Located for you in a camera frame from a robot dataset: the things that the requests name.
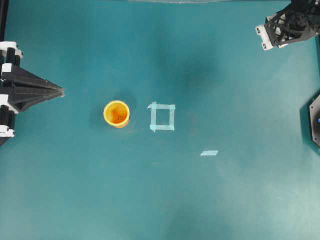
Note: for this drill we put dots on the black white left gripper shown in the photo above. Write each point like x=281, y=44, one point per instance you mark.
x=13, y=102

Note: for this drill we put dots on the small tape strip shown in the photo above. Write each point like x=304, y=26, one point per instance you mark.
x=209, y=153

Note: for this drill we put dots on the tape square marker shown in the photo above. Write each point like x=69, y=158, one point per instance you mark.
x=162, y=117

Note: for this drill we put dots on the orange yellow cup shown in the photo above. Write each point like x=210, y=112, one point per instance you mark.
x=117, y=114

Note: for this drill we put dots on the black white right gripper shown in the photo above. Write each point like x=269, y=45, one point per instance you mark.
x=298, y=22

